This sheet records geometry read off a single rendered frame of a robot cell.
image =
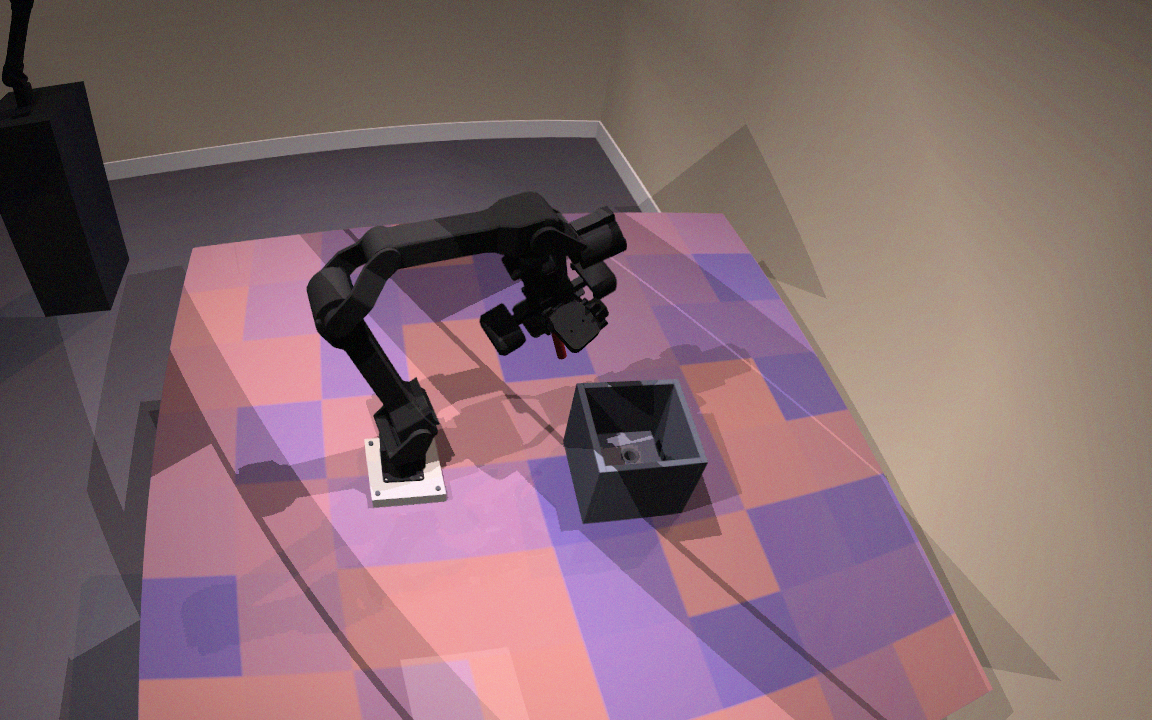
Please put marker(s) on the red peg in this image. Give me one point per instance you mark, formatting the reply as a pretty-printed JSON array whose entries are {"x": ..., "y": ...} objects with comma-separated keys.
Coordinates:
[{"x": 559, "y": 347}]

